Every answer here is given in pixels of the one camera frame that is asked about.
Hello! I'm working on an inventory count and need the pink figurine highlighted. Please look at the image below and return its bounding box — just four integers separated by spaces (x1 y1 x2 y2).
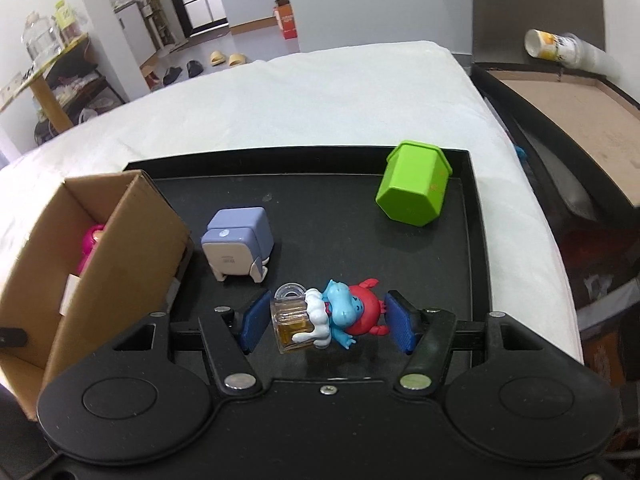
77 222 107 277

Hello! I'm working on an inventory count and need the yellow-green packet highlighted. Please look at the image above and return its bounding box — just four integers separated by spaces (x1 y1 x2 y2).
54 0 76 31

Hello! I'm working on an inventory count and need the orange box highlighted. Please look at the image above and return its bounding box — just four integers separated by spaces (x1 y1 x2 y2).
273 2 300 40

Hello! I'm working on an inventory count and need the purple cube toy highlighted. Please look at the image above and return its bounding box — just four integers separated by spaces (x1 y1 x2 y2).
201 207 275 284

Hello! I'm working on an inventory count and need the blue figurine with mug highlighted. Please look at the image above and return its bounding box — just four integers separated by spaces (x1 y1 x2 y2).
270 278 388 355

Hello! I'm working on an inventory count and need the round side table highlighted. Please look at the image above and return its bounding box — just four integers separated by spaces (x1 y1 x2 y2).
0 32 93 133

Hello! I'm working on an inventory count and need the brown board with black frame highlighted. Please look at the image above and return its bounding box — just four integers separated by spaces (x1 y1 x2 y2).
470 61 640 221

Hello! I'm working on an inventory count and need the grey chair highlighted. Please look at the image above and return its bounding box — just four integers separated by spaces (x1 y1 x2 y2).
470 0 608 68

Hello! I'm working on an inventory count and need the black tray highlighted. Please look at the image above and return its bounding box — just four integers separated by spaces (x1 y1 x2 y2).
122 146 496 396

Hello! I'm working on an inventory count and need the stack of paper cups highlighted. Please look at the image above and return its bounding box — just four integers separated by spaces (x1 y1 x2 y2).
524 28 626 81

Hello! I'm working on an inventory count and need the clear glass jar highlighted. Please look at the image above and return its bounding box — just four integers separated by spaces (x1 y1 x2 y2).
21 11 63 61

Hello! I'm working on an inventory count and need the white charger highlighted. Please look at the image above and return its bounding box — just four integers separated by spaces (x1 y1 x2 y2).
61 274 81 317

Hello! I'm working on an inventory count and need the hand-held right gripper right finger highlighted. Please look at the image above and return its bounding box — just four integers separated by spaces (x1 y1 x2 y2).
382 289 538 395

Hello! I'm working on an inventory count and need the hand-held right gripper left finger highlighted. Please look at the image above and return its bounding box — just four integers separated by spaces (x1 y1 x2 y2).
112 290 273 396

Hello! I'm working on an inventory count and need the green hexagonal container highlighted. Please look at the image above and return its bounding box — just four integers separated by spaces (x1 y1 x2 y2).
376 141 454 227

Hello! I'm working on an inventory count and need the white bed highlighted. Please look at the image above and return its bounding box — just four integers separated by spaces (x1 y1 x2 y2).
0 40 583 366

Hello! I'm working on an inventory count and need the cardboard box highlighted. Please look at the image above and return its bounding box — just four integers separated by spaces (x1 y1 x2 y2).
0 170 193 421

